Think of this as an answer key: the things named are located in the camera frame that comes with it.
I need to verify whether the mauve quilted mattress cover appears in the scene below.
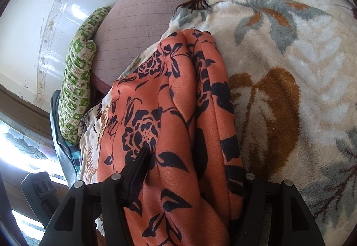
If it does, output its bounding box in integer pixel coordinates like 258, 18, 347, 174
89, 0, 207, 94

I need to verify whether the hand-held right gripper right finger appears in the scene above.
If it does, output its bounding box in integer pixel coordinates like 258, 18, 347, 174
233, 173, 325, 246

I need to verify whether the grey-blue sweater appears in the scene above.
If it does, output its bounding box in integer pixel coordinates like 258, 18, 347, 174
50, 90, 81, 182

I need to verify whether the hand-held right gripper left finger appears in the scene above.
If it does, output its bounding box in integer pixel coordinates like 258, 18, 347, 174
39, 147, 152, 246

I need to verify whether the green checked pillow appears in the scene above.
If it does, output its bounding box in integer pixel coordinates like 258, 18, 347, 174
60, 6, 112, 144

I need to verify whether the orange floral garment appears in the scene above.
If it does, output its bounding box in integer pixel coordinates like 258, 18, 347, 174
95, 29, 249, 246

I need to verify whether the leaf print fleece blanket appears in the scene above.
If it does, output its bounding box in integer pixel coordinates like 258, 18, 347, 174
78, 0, 357, 238

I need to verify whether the teal blue striped sweater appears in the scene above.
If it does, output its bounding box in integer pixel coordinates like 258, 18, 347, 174
68, 146, 82, 172

